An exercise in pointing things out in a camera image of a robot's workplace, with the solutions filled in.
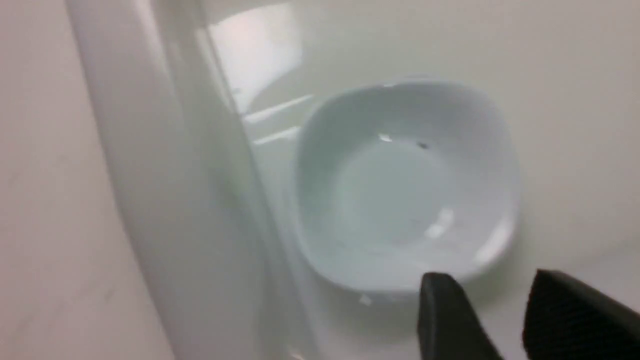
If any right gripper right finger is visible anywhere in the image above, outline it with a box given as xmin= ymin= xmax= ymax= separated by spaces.
xmin=521 ymin=269 xmax=640 ymax=360

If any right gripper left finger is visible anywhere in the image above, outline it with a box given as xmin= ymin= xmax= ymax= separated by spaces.
xmin=417 ymin=272 xmax=503 ymax=360

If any large white plastic tub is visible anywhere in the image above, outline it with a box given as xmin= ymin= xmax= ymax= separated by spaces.
xmin=1 ymin=0 xmax=639 ymax=360

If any white bowl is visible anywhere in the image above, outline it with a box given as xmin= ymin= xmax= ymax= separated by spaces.
xmin=287 ymin=78 xmax=522 ymax=296

